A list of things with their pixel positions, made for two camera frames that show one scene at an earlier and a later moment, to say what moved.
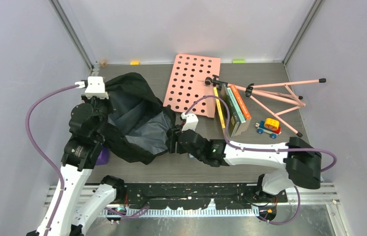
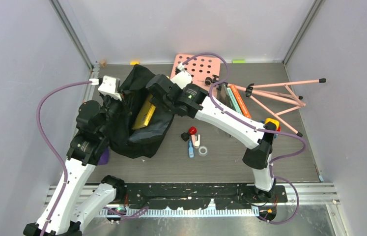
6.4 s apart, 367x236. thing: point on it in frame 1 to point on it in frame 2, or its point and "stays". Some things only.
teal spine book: (237, 105) stays
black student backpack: (140, 121) stays
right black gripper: (173, 138) to (159, 103)
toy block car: (270, 127) stays
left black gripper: (107, 101) to (126, 109)
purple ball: (104, 156) stays
